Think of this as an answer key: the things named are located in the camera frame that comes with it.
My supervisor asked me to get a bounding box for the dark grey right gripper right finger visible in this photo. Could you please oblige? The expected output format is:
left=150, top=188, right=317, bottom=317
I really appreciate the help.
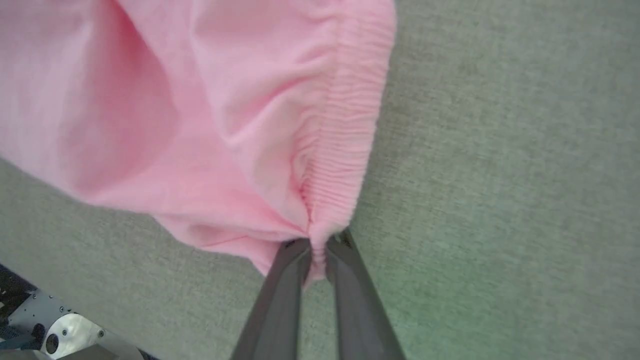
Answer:
left=326, top=229, right=406, bottom=360

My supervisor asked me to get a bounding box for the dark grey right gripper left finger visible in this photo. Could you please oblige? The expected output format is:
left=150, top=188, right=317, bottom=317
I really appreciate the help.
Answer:
left=231, top=238, right=313, bottom=360

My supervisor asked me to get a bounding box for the pink garment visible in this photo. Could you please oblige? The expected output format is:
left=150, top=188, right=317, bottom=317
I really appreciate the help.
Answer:
left=0, top=0, right=398, bottom=291

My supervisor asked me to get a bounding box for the grey fabric sofa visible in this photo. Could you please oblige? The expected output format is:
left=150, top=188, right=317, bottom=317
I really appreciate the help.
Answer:
left=0, top=0, right=640, bottom=360

